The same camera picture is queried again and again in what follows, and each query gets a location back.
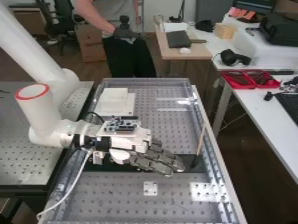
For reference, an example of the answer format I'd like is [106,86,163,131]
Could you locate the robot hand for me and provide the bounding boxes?
[94,115,187,177]

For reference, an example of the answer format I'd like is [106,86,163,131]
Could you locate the small white box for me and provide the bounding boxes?
[95,87,138,117]

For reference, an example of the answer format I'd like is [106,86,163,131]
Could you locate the thin stick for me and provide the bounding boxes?
[194,122,209,168]

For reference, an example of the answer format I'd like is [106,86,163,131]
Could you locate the black plate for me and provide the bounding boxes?
[83,152,208,174]

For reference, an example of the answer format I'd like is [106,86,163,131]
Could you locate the clear box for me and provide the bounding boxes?
[38,77,248,224]

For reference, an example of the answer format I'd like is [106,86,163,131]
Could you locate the person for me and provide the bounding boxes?
[72,0,158,79]

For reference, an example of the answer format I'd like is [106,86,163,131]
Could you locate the wooden desk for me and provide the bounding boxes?
[154,22,221,80]

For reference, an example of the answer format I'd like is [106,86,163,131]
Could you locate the red tray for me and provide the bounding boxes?
[220,70,259,90]
[245,69,283,89]

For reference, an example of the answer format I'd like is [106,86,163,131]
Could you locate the cardboard box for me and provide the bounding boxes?
[75,22,110,64]

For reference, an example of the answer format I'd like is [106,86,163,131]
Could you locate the white desk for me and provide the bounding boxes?
[212,74,298,185]
[190,14,298,73]

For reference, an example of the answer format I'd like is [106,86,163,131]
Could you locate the black headphones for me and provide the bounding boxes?
[220,48,253,67]

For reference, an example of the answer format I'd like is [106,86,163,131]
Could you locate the black keyboard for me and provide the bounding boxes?
[275,92,298,126]

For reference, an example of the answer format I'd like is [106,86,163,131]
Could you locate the small wooden box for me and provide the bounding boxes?
[213,22,237,40]

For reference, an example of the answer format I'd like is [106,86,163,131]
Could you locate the black chair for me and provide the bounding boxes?
[35,0,80,46]

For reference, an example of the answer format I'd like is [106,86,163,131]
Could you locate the black case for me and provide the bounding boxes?
[259,12,298,47]

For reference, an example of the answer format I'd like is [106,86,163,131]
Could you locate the black cable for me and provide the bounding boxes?
[82,111,108,126]

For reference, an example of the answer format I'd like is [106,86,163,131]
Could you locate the white cable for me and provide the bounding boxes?
[35,151,94,223]

